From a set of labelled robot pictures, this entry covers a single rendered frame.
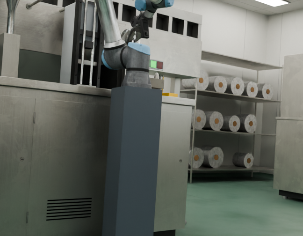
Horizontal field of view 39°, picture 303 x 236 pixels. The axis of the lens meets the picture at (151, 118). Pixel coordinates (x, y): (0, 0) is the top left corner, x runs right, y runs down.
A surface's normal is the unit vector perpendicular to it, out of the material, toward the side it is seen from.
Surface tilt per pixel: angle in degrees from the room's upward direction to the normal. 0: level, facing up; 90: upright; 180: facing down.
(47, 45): 90
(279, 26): 90
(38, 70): 90
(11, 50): 90
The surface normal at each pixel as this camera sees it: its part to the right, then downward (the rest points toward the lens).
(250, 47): 0.58, 0.02
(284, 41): -0.81, -0.07
